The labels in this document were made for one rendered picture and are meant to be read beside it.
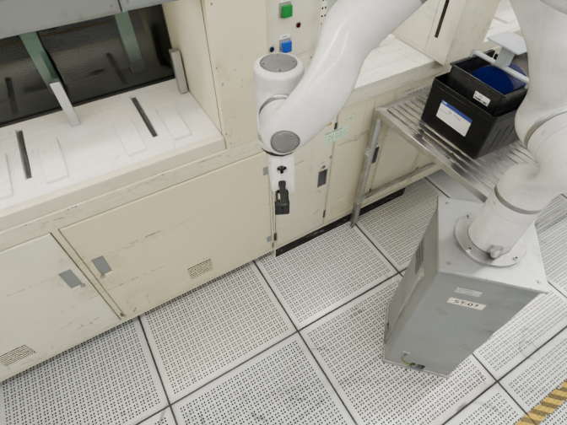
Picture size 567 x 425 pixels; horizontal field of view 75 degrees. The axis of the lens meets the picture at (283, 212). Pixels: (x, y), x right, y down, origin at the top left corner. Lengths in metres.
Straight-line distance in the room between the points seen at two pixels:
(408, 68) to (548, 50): 0.92
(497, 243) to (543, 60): 0.52
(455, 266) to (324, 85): 0.71
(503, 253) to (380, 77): 0.79
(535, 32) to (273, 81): 0.43
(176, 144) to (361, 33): 0.81
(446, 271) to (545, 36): 0.60
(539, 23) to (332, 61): 0.36
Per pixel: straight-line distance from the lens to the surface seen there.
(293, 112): 0.56
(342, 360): 1.73
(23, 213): 1.26
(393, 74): 1.59
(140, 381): 1.79
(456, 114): 1.44
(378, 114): 1.57
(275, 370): 1.70
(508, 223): 1.08
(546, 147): 0.93
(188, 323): 1.82
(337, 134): 1.55
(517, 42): 1.45
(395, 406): 1.72
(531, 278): 1.20
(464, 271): 1.12
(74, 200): 1.25
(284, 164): 0.71
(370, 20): 0.59
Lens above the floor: 1.63
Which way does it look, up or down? 50 degrees down
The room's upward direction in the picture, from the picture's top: straight up
